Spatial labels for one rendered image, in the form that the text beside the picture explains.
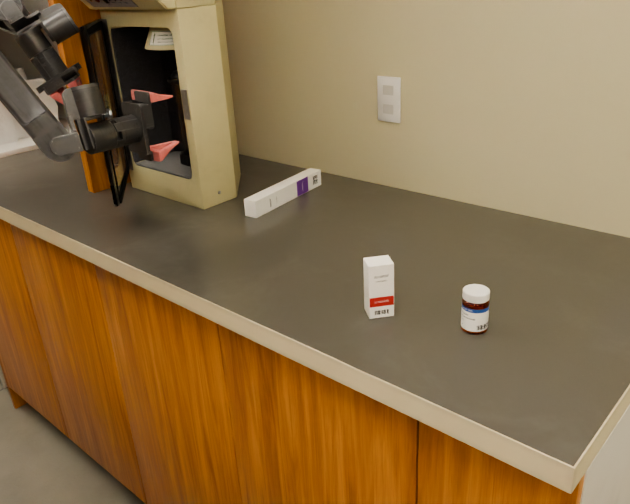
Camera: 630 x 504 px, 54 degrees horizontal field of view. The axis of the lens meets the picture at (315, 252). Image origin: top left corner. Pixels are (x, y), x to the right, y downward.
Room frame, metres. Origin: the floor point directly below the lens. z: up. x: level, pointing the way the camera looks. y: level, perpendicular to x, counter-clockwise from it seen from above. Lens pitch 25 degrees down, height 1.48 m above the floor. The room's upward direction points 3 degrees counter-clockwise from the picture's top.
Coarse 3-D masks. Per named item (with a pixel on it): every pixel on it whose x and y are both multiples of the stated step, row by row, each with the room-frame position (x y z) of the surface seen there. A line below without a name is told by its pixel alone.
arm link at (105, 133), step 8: (80, 120) 1.18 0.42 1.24; (88, 120) 1.21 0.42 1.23; (104, 120) 1.21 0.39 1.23; (80, 128) 1.17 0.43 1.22; (88, 128) 1.17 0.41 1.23; (96, 128) 1.17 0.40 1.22; (104, 128) 1.18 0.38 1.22; (112, 128) 1.19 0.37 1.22; (80, 136) 1.19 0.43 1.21; (88, 136) 1.16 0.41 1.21; (96, 136) 1.16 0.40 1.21; (104, 136) 1.17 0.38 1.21; (112, 136) 1.18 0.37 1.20; (88, 144) 1.17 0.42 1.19; (96, 144) 1.16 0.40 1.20; (104, 144) 1.17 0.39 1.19; (112, 144) 1.19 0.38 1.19; (88, 152) 1.18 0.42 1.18; (96, 152) 1.17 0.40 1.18
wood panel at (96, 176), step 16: (48, 0) 1.67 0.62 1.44; (64, 0) 1.68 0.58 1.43; (80, 16) 1.70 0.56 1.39; (96, 16) 1.73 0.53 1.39; (64, 48) 1.66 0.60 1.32; (80, 48) 1.69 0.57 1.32; (80, 64) 1.68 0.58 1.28; (96, 160) 1.68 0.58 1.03; (96, 176) 1.67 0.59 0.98; (128, 176) 1.74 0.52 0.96
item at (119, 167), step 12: (84, 36) 1.37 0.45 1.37; (96, 36) 1.54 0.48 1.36; (84, 48) 1.37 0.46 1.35; (96, 48) 1.51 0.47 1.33; (96, 60) 1.47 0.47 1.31; (96, 72) 1.44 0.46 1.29; (108, 72) 1.63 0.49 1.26; (108, 84) 1.59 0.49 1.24; (108, 96) 1.55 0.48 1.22; (120, 156) 1.56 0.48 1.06; (108, 168) 1.37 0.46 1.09; (120, 168) 1.52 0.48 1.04; (120, 180) 1.49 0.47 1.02
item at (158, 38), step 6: (150, 30) 1.60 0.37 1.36; (156, 30) 1.58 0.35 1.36; (162, 30) 1.57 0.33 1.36; (168, 30) 1.57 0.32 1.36; (150, 36) 1.59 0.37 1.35; (156, 36) 1.57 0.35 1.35; (162, 36) 1.57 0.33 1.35; (168, 36) 1.56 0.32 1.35; (150, 42) 1.58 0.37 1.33; (156, 42) 1.57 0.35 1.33; (162, 42) 1.56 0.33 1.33; (168, 42) 1.56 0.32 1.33; (150, 48) 1.57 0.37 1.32; (156, 48) 1.56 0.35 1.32; (162, 48) 1.55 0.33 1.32; (168, 48) 1.55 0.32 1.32
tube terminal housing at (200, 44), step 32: (192, 0) 1.50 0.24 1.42; (192, 32) 1.49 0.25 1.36; (224, 32) 1.71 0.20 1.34; (192, 64) 1.48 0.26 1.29; (224, 64) 1.61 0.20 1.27; (192, 96) 1.48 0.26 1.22; (224, 96) 1.55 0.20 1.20; (192, 128) 1.47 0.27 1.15; (224, 128) 1.54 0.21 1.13; (192, 160) 1.48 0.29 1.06; (224, 160) 1.53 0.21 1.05; (160, 192) 1.59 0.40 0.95; (192, 192) 1.49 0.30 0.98; (224, 192) 1.52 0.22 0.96
